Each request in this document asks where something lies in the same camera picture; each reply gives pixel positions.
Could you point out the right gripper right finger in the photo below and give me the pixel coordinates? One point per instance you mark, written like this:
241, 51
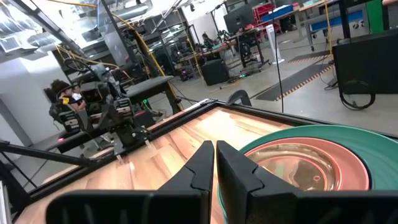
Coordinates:
264, 205

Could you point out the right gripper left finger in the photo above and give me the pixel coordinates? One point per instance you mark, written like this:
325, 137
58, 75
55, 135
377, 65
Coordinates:
174, 205

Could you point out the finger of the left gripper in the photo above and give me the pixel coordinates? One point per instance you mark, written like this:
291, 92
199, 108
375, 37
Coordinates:
119, 110
76, 121

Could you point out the red transparent plastic plate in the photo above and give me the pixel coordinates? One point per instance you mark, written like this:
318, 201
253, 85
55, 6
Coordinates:
351, 174

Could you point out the large teal plastic plate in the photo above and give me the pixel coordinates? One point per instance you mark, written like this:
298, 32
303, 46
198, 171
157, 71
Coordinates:
357, 140

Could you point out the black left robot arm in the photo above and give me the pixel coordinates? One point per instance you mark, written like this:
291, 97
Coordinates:
130, 137

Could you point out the person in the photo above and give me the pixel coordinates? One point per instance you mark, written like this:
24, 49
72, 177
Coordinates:
206, 40
59, 85

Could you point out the black box case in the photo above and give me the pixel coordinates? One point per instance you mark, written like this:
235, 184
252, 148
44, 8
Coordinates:
214, 71

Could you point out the small black hazard-striped mat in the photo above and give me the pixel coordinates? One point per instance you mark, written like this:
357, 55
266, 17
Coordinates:
292, 82

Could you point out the black computer monitor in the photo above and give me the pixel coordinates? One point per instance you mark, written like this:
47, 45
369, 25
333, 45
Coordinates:
239, 18

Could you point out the white tower device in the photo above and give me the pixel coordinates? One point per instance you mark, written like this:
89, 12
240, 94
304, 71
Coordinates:
275, 43

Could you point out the red shelf cart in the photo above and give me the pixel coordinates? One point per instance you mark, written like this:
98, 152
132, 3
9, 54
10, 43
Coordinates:
264, 12

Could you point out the black equipment cabinet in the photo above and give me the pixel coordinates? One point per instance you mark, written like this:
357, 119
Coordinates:
367, 62

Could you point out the blue workbench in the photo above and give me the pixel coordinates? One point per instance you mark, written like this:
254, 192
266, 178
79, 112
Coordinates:
335, 20

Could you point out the green panel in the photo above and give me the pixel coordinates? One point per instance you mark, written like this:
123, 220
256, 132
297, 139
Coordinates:
374, 15

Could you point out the black table frame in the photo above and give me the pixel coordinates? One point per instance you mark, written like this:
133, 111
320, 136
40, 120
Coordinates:
280, 116

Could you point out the black frame clamp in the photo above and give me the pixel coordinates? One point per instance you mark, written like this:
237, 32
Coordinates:
244, 93

